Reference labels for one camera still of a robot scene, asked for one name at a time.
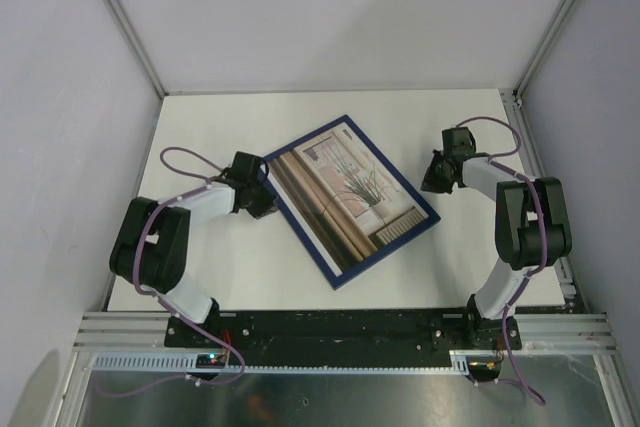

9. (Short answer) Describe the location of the blue wooden picture frame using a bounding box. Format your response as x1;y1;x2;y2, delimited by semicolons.
260;113;442;292

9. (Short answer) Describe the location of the printed interior photo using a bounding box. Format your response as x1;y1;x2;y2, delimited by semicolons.
269;120;430;278

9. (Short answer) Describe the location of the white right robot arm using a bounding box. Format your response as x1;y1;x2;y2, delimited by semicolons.
421;126;572;348

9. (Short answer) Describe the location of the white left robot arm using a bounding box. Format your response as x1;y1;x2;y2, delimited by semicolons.
109;146;277;347

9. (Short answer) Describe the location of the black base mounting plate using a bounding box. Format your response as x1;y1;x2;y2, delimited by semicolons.
164;307;524;367

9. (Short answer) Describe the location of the grey slotted cable duct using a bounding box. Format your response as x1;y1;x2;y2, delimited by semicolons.
93;351;502;375

